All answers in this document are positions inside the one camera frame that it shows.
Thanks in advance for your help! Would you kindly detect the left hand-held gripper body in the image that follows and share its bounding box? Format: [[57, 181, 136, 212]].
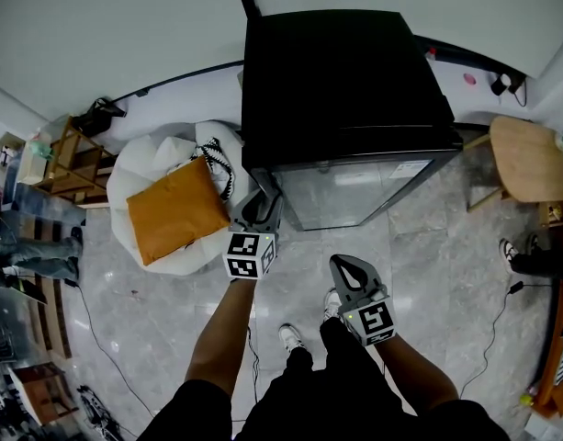
[[221, 218, 282, 281]]

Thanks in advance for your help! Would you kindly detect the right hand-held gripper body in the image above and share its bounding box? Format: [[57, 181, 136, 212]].
[[339, 284, 398, 348]]

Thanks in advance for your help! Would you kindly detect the black mini fridge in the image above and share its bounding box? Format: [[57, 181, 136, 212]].
[[240, 9, 465, 232]]

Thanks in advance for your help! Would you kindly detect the person's right forearm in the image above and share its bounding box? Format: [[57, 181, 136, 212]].
[[375, 333, 461, 415]]

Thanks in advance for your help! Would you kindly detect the person's left forearm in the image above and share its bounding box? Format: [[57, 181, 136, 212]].
[[184, 277, 257, 399]]

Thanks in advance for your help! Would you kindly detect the person's right white shoe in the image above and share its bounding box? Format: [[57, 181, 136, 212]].
[[322, 287, 344, 323]]

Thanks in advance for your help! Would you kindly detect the person's white shoe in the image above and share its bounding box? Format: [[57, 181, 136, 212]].
[[322, 287, 344, 323], [278, 322, 305, 353]]

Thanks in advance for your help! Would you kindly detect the orange cushion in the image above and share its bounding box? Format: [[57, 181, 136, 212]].
[[126, 155, 231, 267]]

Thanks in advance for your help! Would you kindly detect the person's left white shoe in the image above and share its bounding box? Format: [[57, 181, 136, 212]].
[[278, 322, 305, 353]]

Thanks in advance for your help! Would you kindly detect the person's black clothing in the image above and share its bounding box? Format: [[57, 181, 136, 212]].
[[138, 317, 512, 441]]

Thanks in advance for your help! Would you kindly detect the white beanbag chair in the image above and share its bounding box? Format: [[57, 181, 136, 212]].
[[106, 119, 245, 277]]

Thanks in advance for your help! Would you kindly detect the black handbag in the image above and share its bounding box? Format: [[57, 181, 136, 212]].
[[72, 97, 128, 138]]

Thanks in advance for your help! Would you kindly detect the wooden shelf rack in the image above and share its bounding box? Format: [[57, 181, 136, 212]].
[[32, 115, 119, 209]]

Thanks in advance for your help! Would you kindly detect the round wooden side table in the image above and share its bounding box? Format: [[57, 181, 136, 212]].
[[467, 115, 563, 213]]

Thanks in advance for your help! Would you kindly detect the brown striped rug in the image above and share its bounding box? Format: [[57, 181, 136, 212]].
[[14, 213, 73, 360]]

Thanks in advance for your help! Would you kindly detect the green plastic bottle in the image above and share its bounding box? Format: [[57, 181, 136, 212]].
[[30, 130, 55, 163]]

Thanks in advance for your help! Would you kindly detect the white box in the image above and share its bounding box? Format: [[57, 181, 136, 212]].
[[17, 140, 48, 186]]

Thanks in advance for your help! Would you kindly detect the black device on floor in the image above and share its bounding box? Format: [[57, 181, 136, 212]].
[[76, 385, 126, 441]]

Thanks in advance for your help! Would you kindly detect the white roller blind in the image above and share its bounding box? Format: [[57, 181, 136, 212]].
[[251, 0, 563, 80], [0, 0, 245, 123]]

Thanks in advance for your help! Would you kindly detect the cardboard box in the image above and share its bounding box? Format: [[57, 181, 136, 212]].
[[0, 130, 28, 155]]

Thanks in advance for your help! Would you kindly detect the brown wooden crate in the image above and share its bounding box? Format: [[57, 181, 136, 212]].
[[9, 363, 80, 426]]

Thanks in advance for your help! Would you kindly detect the glossy dark table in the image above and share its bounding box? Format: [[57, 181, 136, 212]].
[[0, 287, 48, 362]]

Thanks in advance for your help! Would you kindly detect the black white braided strap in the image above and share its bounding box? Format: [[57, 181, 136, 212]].
[[196, 137, 236, 201]]

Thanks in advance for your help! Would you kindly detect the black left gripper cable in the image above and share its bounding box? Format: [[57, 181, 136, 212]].
[[246, 326, 262, 403]]

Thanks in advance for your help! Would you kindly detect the black cable with adapter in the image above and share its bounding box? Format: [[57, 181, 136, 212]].
[[459, 280, 551, 399]]

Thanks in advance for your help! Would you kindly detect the long black floor cable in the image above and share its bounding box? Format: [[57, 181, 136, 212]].
[[62, 277, 156, 417]]

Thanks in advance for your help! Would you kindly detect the black plug with cord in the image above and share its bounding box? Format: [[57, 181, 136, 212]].
[[505, 72, 528, 107]]

